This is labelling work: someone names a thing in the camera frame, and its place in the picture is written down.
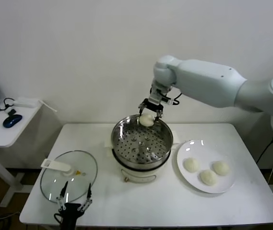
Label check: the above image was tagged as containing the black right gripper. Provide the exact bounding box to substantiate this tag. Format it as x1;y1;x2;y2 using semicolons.
138;97;165;124

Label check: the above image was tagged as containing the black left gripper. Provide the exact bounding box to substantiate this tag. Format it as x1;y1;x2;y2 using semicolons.
56;181;94;230

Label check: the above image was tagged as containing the white steamed baozi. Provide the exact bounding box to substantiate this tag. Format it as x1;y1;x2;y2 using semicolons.
139;114;155;127
200;169;220;186
183;157;201;173
212;161;230;176

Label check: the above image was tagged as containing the stainless steel steamer basket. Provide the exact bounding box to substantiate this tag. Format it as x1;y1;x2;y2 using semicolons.
111;115;174;170

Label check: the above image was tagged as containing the white round plate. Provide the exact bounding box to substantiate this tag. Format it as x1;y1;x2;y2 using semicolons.
176;139;237;194

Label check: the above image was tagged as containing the white electric cooking pot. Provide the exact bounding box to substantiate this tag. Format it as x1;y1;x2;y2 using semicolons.
104;134;179;184

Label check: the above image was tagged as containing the blue black computer mouse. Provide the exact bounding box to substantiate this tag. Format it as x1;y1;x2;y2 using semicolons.
3;115;23;128

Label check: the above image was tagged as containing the white rectangular device box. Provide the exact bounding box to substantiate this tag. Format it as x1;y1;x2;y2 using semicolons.
14;97;38;108

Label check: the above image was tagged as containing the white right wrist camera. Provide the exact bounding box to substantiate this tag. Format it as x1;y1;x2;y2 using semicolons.
160;95;178;105

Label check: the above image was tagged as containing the glass lid with white handle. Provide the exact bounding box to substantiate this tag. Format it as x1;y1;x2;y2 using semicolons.
40;150;98;204

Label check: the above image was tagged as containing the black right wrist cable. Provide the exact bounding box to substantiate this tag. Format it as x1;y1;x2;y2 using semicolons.
169;91;183;105

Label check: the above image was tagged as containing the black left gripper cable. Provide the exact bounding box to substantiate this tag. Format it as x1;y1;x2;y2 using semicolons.
54;212;64;225

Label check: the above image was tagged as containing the white floor cable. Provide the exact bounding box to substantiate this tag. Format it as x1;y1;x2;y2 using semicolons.
0;212;19;227

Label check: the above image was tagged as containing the black looped desk cable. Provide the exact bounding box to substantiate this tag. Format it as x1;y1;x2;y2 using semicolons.
0;97;16;113

